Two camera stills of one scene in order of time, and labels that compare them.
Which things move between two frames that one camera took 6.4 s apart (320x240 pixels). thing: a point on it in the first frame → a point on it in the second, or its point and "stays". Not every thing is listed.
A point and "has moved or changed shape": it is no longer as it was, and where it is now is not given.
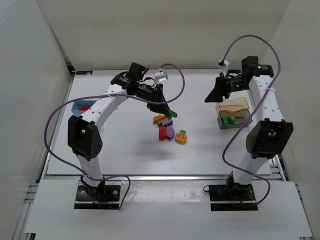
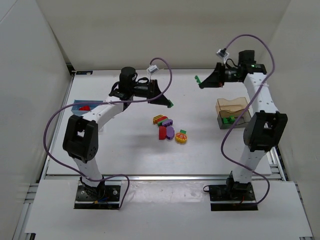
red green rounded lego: x=160 y=120 stays
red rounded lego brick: x=84 y=108 stays
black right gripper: x=222 y=85 → x=220 y=74
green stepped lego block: x=172 y=114 has moved or changed shape
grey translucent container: x=234 y=119 stays
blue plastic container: x=77 y=104 stays
